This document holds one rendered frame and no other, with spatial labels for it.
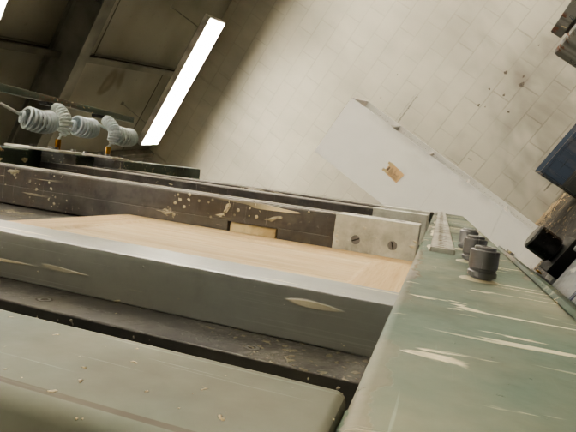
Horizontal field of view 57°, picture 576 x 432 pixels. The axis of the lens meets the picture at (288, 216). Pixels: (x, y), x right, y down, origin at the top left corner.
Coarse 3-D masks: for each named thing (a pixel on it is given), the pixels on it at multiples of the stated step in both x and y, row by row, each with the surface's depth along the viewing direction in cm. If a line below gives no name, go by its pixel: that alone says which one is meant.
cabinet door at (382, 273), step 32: (32, 224) 65; (64, 224) 68; (96, 224) 73; (128, 224) 79; (160, 224) 82; (224, 256) 61; (256, 256) 64; (288, 256) 67; (320, 256) 71; (352, 256) 73; (384, 256) 78; (384, 288) 53
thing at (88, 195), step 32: (0, 192) 97; (32, 192) 95; (64, 192) 93; (96, 192) 92; (128, 192) 90; (160, 192) 88; (192, 192) 86; (192, 224) 86; (224, 224) 85; (256, 224) 83; (288, 224) 82; (320, 224) 80; (352, 224) 79; (384, 224) 78; (416, 224) 78
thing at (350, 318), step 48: (0, 240) 45; (48, 240) 44; (96, 240) 46; (96, 288) 42; (144, 288) 41; (192, 288) 40; (240, 288) 39; (288, 288) 38; (336, 288) 39; (288, 336) 38; (336, 336) 37
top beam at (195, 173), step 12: (0, 156) 138; (12, 156) 142; (24, 156) 146; (36, 156) 150; (84, 156) 170; (132, 168) 197; (144, 168) 205; (156, 168) 214; (168, 168) 223; (180, 168) 233; (192, 168) 245
